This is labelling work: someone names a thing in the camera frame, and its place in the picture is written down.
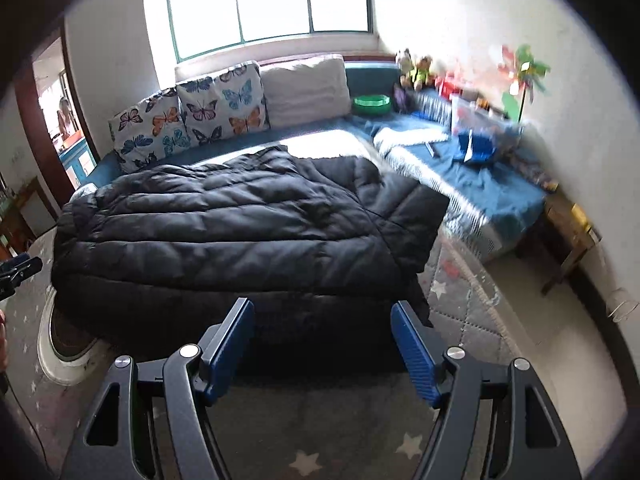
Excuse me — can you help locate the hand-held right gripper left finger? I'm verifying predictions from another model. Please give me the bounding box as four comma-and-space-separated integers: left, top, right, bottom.
60, 297, 256, 480

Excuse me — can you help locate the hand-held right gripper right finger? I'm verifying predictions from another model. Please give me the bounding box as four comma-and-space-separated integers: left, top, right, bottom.
390, 300, 583, 480

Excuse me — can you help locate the black puffer jacket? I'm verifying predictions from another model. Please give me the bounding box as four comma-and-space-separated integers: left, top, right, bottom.
51, 145, 451, 376

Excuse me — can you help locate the round beige rug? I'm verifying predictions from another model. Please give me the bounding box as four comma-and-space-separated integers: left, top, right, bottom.
37, 285, 113, 386

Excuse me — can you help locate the grey quilted star mat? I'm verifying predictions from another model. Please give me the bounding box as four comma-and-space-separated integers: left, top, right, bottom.
0, 230, 546, 480

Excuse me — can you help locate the blue cabinet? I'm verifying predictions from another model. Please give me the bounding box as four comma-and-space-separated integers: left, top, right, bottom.
59, 132, 98, 181

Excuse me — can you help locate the blue sofa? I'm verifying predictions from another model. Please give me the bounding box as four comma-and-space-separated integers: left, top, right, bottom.
75, 60, 548, 261

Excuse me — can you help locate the butterfly print pillow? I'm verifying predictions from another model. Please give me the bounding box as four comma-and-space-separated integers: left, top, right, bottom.
109, 87, 191, 173
176, 60, 271, 148

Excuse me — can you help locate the small wooden side table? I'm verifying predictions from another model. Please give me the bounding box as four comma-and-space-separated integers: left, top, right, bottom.
515, 192, 601, 296

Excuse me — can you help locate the blue bag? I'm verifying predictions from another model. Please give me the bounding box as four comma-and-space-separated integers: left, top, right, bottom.
452, 127, 501, 163

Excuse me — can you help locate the clear plastic bag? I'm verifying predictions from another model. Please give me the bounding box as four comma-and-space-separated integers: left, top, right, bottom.
450, 95, 523, 136

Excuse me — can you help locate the green bowl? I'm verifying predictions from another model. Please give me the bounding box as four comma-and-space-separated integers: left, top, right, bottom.
353, 94, 392, 117

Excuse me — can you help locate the white pillow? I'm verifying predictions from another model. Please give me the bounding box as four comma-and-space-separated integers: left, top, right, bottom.
260, 55, 352, 128

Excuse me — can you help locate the yellow green plush toy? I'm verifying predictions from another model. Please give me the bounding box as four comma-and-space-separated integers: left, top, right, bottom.
412, 55, 435, 88

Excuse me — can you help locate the black and white plush toy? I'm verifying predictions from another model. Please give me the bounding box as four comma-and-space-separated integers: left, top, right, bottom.
395, 49, 416, 91

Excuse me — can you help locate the colourful pinwheel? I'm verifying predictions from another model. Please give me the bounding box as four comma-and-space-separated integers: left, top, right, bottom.
495, 44, 551, 123

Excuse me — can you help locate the window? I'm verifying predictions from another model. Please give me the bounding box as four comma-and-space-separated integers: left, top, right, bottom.
165, 0, 376, 61

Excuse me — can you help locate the black cable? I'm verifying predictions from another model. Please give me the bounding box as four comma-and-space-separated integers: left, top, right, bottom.
7, 375, 51, 466

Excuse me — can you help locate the brown wooden door frame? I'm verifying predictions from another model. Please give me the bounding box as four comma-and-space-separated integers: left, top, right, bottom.
15, 30, 101, 191

